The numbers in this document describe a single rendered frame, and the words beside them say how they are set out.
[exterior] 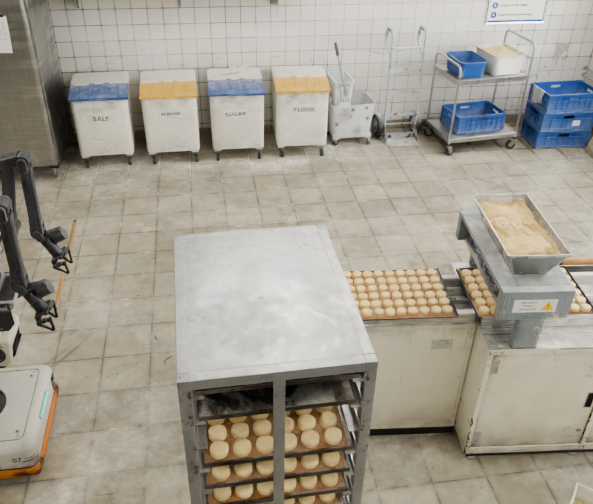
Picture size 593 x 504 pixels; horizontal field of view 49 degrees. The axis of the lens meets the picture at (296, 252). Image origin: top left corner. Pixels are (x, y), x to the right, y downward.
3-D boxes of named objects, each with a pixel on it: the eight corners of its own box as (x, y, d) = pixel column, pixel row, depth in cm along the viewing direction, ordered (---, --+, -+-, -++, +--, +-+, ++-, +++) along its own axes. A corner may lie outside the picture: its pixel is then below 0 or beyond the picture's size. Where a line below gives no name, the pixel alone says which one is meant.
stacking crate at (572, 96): (576, 97, 708) (581, 79, 696) (597, 111, 675) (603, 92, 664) (526, 100, 698) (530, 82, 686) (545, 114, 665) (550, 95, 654)
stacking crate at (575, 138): (570, 132, 729) (574, 115, 717) (587, 147, 696) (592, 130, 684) (519, 134, 722) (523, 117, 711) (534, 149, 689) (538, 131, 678)
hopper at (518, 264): (521, 217, 339) (527, 193, 331) (564, 280, 293) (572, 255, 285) (467, 217, 337) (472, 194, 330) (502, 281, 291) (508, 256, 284)
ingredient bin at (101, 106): (80, 171, 629) (66, 95, 586) (85, 144, 680) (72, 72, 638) (137, 167, 638) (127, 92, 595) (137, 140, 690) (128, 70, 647)
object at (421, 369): (438, 392, 395) (462, 273, 344) (453, 437, 366) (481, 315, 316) (324, 396, 390) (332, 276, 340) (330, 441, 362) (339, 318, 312)
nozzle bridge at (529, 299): (507, 261, 365) (520, 209, 346) (557, 348, 305) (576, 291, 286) (450, 262, 363) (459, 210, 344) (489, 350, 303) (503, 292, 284)
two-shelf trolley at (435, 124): (489, 128, 735) (509, 26, 672) (517, 149, 689) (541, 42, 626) (421, 135, 715) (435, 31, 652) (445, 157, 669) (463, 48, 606)
